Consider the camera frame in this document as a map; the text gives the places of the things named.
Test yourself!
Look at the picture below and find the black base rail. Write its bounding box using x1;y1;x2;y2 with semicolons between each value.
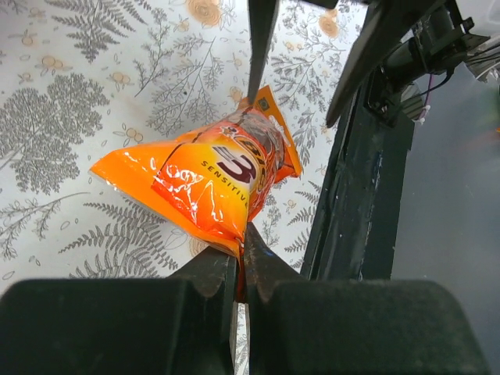
300;76;414;280

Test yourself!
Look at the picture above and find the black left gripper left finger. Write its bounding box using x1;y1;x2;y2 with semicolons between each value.
1;248;237;374

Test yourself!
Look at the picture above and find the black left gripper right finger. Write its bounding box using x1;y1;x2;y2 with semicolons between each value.
244;223;491;374

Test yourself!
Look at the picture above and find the orange razor pack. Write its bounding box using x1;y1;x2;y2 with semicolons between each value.
88;84;304;259

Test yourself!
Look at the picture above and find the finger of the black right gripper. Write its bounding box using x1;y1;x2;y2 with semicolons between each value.
247;0;280;102
326;0;443;127

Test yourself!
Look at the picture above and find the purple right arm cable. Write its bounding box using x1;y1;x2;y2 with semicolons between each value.
416;72;434;126

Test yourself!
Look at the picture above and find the floral patterned table mat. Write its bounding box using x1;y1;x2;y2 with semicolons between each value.
1;1;366;289

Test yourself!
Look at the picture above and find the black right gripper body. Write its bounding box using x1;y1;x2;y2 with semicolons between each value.
366;1;499;125

